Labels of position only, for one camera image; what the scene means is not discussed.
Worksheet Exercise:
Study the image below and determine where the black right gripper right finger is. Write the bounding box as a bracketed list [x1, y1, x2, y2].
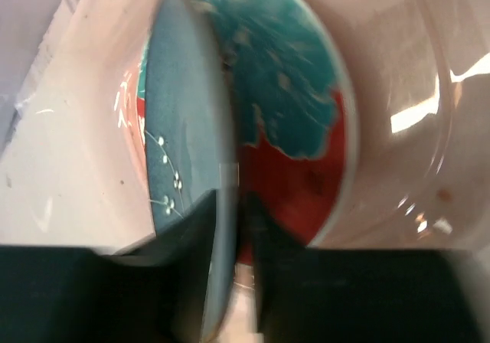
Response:
[244, 194, 489, 342]

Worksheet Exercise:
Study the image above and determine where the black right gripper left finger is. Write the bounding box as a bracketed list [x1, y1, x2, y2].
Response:
[1, 191, 216, 342]

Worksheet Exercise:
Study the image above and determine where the blue floral ceramic plate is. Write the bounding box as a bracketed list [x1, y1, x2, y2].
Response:
[145, 0, 238, 342]

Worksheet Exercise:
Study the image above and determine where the red and teal plate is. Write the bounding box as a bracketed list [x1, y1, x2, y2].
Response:
[135, 0, 358, 247]

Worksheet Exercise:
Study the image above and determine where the pink translucent plastic bin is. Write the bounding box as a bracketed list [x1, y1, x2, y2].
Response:
[0, 0, 490, 343]

